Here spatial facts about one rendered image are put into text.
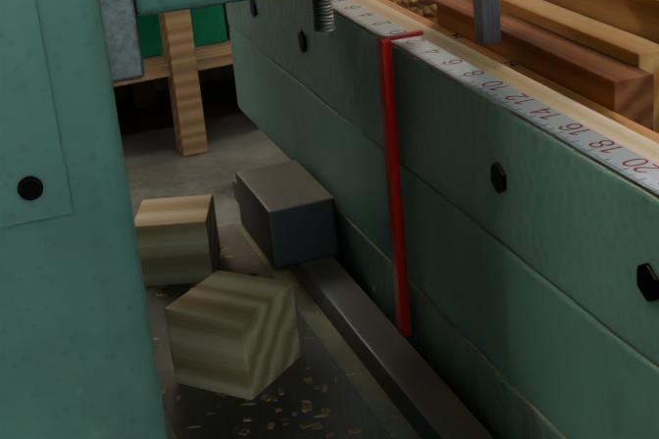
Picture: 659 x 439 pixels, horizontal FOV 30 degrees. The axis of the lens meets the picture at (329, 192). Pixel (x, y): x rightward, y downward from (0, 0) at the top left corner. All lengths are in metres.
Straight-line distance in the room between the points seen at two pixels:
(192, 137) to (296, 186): 2.69
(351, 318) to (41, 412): 0.22
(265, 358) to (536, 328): 0.17
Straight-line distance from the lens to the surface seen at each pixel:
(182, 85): 3.32
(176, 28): 3.28
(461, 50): 0.54
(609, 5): 0.58
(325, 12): 0.57
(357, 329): 0.60
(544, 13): 0.57
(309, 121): 0.69
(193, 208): 0.70
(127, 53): 0.43
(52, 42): 0.39
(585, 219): 0.40
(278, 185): 0.68
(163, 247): 0.69
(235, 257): 0.72
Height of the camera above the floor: 1.09
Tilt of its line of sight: 21 degrees down
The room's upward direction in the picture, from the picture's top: 5 degrees counter-clockwise
